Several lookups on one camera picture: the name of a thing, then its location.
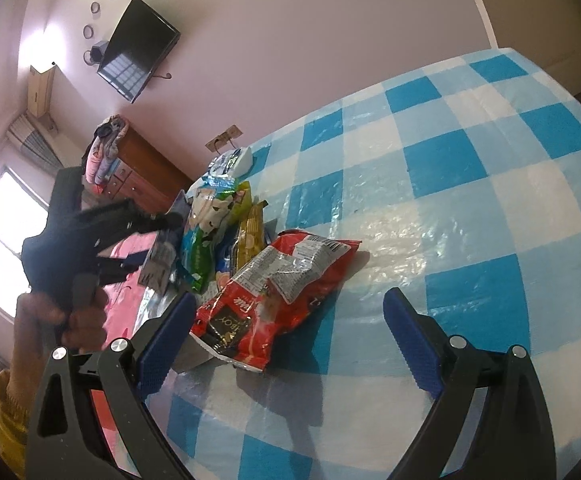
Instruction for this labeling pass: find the yellow snack bag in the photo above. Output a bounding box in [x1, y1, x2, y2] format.
[234, 201, 270, 273]

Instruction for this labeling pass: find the pile of folded clothes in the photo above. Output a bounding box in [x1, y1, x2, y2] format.
[83, 116, 126, 194]

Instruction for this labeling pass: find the person's left forearm yellow sleeve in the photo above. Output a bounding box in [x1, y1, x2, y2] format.
[0, 352, 38, 480]

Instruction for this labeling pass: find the striped curtain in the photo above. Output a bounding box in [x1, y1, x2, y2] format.
[8, 112, 66, 171]

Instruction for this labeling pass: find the white feather print packet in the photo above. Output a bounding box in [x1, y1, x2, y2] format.
[208, 148, 254, 179]

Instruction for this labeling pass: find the blue bread packet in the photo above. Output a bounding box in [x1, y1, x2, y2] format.
[214, 247, 241, 286]

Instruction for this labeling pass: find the grey printed plastic bag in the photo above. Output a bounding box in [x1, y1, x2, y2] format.
[139, 227, 177, 292]

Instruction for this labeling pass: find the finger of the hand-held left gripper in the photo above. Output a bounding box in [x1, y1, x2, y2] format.
[93, 251, 147, 284]
[120, 199, 184, 235]

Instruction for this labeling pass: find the white door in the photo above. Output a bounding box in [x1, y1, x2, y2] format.
[457, 0, 581, 96]

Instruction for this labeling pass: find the pink bed blanket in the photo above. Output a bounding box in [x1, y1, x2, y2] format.
[88, 232, 181, 466]

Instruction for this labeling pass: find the green cow-print snack bag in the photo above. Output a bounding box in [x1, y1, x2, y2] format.
[186, 175, 251, 241]

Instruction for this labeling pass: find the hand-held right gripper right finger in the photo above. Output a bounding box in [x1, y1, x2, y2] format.
[383, 287, 556, 480]

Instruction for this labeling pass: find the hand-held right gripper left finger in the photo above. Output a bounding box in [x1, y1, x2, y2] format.
[25, 291, 198, 480]

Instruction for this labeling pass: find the black wall television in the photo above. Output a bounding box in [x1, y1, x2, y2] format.
[96, 0, 181, 104]

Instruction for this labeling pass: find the covered air conditioner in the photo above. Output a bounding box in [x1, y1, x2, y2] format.
[27, 62, 57, 117]

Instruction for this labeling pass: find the person's left hand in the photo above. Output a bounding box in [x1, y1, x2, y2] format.
[14, 287, 112, 358]

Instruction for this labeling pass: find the red snack bag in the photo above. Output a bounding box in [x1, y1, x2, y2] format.
[192, 230, 362, 373]

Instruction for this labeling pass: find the wooden cabinet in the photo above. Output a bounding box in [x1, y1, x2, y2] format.
[103, 125, 194, 211]

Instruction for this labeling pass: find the blue checked tablecloth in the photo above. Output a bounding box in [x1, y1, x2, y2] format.
[90, 47, 581, 480]

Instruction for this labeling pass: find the window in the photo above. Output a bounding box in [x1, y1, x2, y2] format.
[0, 165, 51, 321]

